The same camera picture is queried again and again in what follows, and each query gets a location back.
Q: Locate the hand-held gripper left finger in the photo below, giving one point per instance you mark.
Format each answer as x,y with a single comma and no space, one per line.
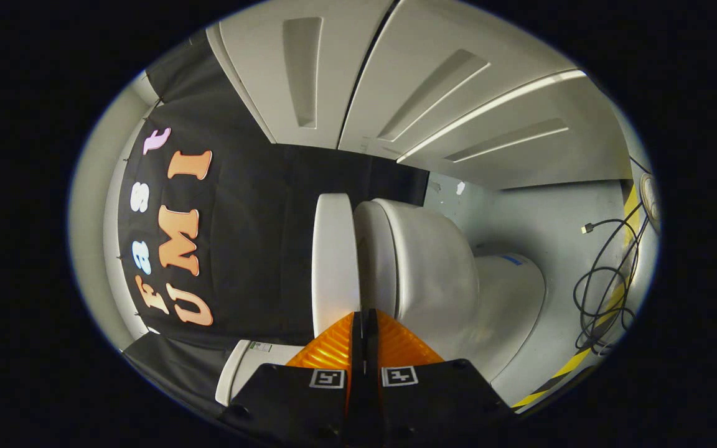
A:
296,398

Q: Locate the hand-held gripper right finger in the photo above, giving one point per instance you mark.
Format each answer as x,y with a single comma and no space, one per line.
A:
433,398

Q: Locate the white round device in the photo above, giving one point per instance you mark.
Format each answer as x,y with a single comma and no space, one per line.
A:
650,199

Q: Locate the white toilet lid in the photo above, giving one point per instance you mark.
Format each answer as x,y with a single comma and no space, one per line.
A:
335,261

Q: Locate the yellow black floor tape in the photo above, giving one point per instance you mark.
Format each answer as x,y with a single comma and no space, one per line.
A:
573,361

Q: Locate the black backdrop cloth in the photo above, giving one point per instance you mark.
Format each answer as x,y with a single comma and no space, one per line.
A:
253,236

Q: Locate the white panelled cabinet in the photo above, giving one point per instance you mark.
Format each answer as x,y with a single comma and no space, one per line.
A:
408,81

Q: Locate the white ceramic toilet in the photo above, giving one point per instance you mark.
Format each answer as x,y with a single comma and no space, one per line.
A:
445,280

